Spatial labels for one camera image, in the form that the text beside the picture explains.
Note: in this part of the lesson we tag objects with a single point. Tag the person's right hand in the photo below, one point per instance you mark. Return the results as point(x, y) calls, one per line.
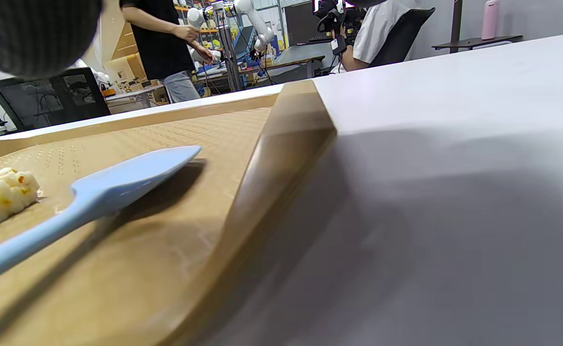
point(31, 33)

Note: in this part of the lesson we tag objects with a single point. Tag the white puffed rice cake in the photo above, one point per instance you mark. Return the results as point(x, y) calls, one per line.
point(3, 197)

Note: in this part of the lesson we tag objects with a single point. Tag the light blue dessert shovel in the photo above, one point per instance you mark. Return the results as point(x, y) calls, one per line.
point(118, 185)

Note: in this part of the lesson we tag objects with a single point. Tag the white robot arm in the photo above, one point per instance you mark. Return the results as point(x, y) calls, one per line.
point(257, 24)
point(196, 19)

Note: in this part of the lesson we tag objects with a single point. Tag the dark side table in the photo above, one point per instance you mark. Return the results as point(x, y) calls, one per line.
point(473, 42)

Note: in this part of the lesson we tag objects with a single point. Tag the pink bottle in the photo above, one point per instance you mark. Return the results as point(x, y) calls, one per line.
point(490, 19)

